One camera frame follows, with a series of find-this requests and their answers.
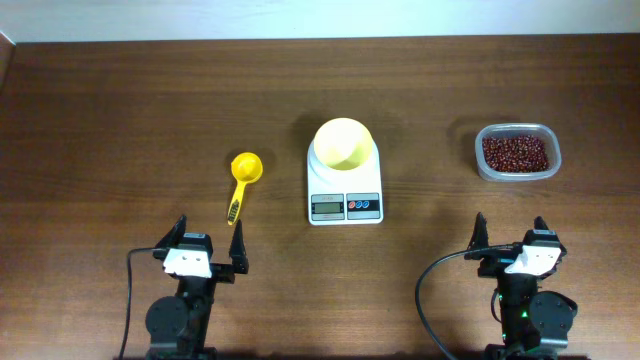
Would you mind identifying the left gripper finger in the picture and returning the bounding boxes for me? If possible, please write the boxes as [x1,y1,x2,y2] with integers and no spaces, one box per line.
[229,220,249,274]
[155,215,187,250]

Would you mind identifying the yellow measuring scoop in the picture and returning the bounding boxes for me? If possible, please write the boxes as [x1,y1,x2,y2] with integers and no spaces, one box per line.
[227,152,264,225]

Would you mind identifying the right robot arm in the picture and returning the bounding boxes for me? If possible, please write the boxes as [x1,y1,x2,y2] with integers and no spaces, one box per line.
[464,214,578,360]

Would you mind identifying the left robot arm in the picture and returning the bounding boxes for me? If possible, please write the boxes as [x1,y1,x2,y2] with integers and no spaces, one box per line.
[145,216,249,360]

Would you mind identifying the white digital kitchen scale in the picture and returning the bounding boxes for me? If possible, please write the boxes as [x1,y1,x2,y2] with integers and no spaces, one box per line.
[307,142,384,226]

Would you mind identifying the yellow plastic bowl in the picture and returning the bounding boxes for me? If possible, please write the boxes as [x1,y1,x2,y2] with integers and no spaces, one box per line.
[312,118,373,171]

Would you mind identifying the red beans in container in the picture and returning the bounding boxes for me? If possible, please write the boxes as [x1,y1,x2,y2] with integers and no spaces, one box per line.
[481,135,549,173]

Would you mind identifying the clear plastic container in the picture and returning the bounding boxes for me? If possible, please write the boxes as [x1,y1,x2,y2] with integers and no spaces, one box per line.
[475,123,562,182]

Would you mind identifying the right black cable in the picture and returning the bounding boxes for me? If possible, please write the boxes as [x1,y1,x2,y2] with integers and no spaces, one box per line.
[414,243,516,360]

